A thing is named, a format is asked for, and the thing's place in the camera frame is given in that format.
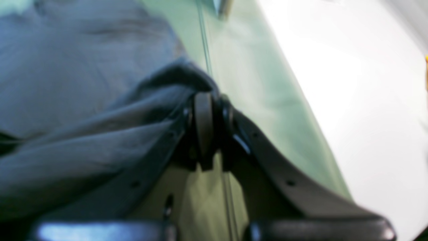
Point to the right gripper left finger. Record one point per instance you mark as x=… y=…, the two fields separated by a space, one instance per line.
x=101 y=214

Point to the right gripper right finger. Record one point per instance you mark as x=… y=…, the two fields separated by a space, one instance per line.
x=282 y=202

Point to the grey t-shirt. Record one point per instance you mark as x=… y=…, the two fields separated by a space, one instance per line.
x=87 y=87

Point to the pale green table cloth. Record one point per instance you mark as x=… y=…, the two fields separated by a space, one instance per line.
x=242 y=55

